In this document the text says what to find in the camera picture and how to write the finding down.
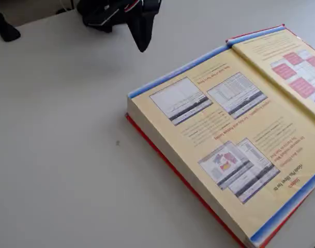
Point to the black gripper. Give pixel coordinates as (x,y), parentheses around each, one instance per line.
(139,31)

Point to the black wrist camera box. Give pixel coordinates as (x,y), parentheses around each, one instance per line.
(100,13)

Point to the red anatomy textbook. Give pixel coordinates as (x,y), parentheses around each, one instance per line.
(224,134)

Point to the black stand leg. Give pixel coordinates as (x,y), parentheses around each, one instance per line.
(6,29)

